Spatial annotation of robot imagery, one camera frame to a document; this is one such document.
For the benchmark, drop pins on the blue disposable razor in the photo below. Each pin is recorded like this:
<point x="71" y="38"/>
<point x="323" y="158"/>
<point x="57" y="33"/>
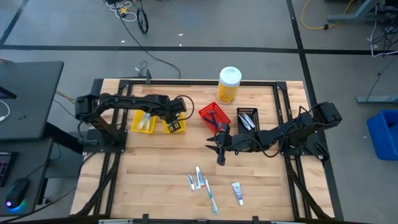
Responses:
<point x="213" y="122"/>
<point x="213" y="115"/>

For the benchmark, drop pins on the blue plastic bin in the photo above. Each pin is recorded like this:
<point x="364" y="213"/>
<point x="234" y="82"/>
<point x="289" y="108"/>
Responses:
<point x="384" y="137"/>

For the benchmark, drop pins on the black computer mouse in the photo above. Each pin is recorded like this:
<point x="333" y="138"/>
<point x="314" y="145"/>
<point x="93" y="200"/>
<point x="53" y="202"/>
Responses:
<point x="17" y="191"/>

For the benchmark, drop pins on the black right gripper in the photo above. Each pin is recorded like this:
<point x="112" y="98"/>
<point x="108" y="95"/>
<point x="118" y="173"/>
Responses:
<point x="224" y="144"/>

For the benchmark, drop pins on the black keyboard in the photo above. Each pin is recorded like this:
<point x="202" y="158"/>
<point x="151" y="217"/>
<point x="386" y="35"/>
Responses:
<point x="6" y="168"/>

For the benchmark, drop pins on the grey metal stand foot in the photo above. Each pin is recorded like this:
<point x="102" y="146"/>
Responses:
<point x="376" y="99"/>

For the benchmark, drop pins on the black plastic basket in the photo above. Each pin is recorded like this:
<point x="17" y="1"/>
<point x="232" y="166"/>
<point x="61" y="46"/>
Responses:
<point x="256" y="124"/>

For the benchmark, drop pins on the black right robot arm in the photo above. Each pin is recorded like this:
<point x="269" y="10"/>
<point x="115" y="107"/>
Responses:
<point x="295" y="130"/>

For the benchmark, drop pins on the dark grey desk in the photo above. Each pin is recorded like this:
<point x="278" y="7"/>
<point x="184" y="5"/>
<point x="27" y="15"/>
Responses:
<point x="31" y="161"/>

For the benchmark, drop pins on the black aluminium table frame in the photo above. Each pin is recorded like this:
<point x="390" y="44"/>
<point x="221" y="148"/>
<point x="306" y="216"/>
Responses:
<point x="202" y="82"/>

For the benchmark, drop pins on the blue white toothbrush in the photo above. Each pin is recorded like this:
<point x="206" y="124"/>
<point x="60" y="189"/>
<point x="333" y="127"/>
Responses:
<point x="146" y="119"/>

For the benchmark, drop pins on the yellow plastic basket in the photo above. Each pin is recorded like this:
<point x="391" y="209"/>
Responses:
<point x="135" y="127"/>
<point x="164" y="128"/>

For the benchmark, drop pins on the clear-wrapped white toothbrush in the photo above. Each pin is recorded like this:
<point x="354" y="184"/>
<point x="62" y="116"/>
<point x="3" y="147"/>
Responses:
<point x="141" y="122"/>

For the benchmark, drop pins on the grey metal stand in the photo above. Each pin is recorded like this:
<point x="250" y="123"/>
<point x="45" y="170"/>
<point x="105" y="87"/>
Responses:
<point x="348" y="17"/>

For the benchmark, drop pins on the red plastic basket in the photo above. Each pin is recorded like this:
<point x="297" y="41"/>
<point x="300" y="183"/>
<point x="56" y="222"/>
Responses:
<point x="206" y="113"/>

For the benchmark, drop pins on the yellow wipes canister white lid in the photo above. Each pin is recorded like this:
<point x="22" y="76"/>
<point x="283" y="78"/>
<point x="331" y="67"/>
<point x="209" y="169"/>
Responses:
<point x="228" y="90"/>

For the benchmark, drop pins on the black desk top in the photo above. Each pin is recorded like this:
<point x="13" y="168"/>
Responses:
<point x="31" y="93"/>

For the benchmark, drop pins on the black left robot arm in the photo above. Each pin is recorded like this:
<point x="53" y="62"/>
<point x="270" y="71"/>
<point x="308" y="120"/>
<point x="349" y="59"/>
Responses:
<point x="124" y="102"/>

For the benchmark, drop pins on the green white toothbrush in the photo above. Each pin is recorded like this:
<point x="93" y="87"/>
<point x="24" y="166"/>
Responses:
<point x="211" y="194"/>

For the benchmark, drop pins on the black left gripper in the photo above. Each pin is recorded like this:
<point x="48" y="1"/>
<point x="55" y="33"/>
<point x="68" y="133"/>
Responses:
<point x="175" y="109"/>

